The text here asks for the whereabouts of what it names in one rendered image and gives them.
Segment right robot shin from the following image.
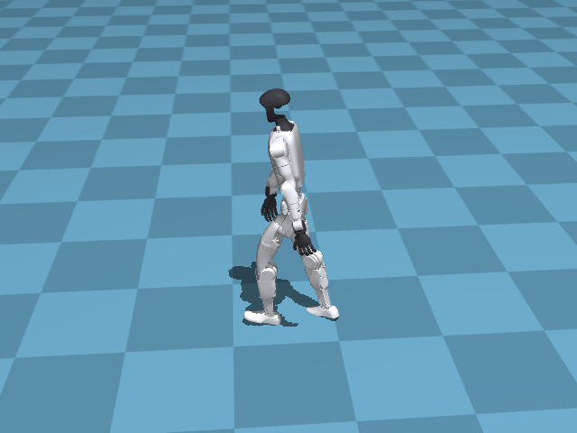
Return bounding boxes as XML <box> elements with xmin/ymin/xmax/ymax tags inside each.
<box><xmin>303</xmin><ymin>249</ymin><xmax>331</xmax><ymax>309</ymax></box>

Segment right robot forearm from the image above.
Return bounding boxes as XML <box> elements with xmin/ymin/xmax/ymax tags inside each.
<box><xmin>266</xmin><ymin>167</ymin><xmax>279</xmax><ymax>195</ymax></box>

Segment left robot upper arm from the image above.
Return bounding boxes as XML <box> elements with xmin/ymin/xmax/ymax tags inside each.
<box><xmin>270</xmin><ymin>137</ymin><xmax>296</xmax><ymax>195</ymax></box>

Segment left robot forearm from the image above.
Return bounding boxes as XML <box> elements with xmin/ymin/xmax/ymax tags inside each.
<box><xmin>281</xmin><ymin>183</ymin><xmax>303</xmax><ymax>231</ymax></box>

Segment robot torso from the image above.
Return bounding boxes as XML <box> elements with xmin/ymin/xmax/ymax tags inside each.
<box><xmin>268</xmin><ymin>121</ymin><xmax>306</xmax><ymax>217</ymax></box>

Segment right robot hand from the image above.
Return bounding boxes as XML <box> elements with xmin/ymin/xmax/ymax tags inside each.
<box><xmin>261</xmin><ymin>186</ymin><xmax>278</xmax><ymax>222</ymax></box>

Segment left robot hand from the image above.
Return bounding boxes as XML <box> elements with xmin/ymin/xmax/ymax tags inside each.
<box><xmin>292</xmin><ymin>220</ymin><xmax>317</xmax><ymax>256</ymax></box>

